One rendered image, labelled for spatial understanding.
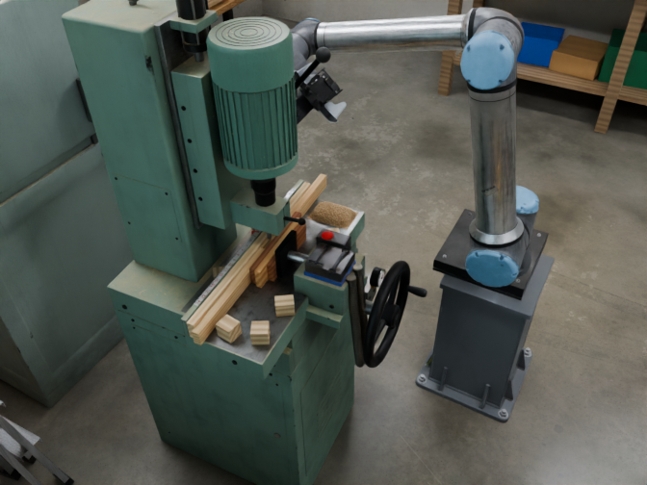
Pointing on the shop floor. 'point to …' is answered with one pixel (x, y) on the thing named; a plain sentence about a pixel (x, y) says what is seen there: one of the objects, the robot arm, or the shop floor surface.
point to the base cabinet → (246, 403)
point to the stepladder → (22, 440)
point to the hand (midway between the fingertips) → (313, 98)
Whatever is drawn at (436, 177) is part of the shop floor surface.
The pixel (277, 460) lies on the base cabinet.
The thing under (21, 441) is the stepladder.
